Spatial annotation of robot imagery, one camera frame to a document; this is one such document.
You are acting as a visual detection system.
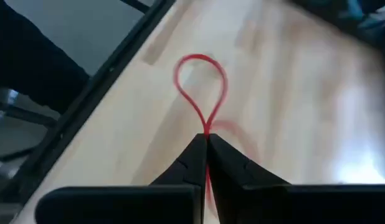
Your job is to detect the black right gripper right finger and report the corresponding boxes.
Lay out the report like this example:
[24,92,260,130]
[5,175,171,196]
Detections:
[207,134,292,224]

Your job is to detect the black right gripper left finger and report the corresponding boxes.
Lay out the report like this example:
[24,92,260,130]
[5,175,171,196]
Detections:
[148,133,209,224]

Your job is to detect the red rubber band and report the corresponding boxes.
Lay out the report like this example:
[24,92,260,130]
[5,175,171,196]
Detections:
[173,54,262,218]

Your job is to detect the grey furniture frame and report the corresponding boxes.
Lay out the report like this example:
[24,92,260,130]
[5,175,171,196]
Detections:
[0,88,59,162]

